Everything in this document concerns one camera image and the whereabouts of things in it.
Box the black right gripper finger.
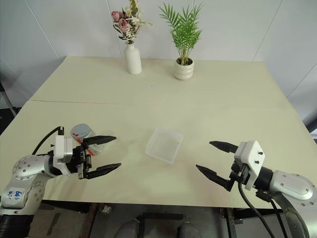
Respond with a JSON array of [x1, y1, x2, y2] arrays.
[[209, 140, 240, 154], [195, 164, 235, 192]]

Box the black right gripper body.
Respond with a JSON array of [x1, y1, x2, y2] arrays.
[[229, 160, 250, 185]]

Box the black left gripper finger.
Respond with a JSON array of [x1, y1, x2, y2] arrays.
[[83, 135, 117, 147], [85, 163, 122, 179]]

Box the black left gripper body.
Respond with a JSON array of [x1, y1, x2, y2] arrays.
[[65, 145, 94, 179]]

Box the clear cup with red mark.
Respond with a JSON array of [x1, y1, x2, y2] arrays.
[[71, 131, 108, 156]]

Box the grey plastic container lid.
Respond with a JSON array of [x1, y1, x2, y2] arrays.
[[70, 123, 92, 139]]

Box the clear plastic tray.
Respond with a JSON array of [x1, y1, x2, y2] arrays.
[[145, 127, 184, 164]]

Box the dark rounded shape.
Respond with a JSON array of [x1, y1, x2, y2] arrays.
[[178, 220, 202, 238], [115, 218, 141, 238]]

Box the white ribbed plant pot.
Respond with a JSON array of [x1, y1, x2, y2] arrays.
[[174, 57, 195, 81]]

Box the white ceramic vase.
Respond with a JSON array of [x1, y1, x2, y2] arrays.
[[123, 41, 142, 75]]

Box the metal tripod leg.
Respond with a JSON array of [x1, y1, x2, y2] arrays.
[[0, 79, 18, 117]]

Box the pink and white flowers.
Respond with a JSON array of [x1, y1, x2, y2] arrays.
[[110, 0, 156, 46]]

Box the green palm plant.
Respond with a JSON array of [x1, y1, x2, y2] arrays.
[[158, 1, 203, 65]]

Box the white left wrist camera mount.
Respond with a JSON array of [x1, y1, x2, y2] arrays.
[[54, 135, 75, 166]]

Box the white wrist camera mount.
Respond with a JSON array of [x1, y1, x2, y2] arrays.
[[54, 135, 75, 166], [234, 140, 266, 191]]

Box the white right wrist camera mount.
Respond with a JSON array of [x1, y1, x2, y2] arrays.
[[234, 140, 266, 191]]

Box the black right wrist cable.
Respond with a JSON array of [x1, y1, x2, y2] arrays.
[[237, 173, 272, 238], [256, 190, 288, 238]]

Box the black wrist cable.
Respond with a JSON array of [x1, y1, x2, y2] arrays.
[[237, 173, 272, 238], [32, 126, 65, 156], [256, 190, 288, 238]]

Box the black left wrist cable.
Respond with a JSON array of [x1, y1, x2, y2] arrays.
[[32, 126, 65, 156]]

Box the black metal table frame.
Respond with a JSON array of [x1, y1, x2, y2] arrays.
[[41, 200, 284, 238]]

